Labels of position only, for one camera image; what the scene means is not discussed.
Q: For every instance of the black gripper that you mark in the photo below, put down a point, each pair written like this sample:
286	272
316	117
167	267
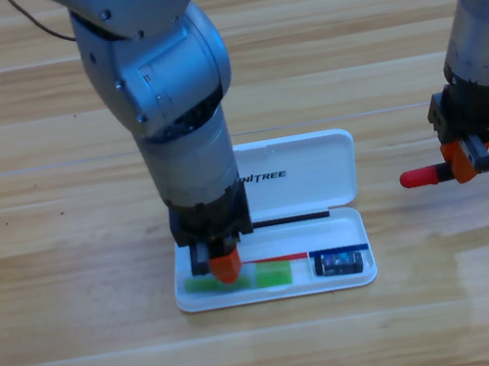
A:
211	221
476	111

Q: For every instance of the green highlighter pen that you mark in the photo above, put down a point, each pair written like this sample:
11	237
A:
272	277

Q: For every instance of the red and black marker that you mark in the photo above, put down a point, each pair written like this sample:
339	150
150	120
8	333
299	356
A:
417	177

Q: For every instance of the small black eraser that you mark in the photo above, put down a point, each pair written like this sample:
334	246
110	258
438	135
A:
338	263

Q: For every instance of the white Unitree pencil case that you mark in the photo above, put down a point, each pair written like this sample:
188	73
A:
308	172

